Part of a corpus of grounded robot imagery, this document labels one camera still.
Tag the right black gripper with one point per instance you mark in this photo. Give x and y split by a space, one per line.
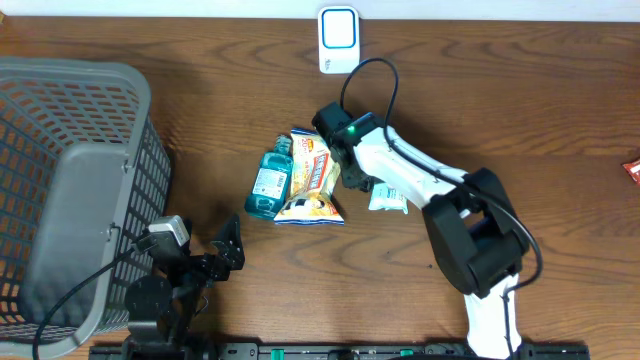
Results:
350 183

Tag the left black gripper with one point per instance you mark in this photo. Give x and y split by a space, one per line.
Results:
219 271

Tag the yellow chips bag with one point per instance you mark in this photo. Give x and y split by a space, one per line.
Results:
314 177

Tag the pale green wet wipes pack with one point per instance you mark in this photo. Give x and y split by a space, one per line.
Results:
384 197

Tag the teal mouthwash bottle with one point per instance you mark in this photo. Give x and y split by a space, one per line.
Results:
272 181

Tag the red orange snack stick packet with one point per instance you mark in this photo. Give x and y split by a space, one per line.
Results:
633 170

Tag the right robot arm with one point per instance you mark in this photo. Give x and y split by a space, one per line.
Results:
476 238

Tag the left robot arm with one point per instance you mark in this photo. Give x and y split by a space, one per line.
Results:
161 307

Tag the white barcode scanner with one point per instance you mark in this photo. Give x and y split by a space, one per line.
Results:
338 39

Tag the grey plastic shopping basket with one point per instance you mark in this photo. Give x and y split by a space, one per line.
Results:
83 172

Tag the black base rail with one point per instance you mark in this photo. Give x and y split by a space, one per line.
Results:
439 349

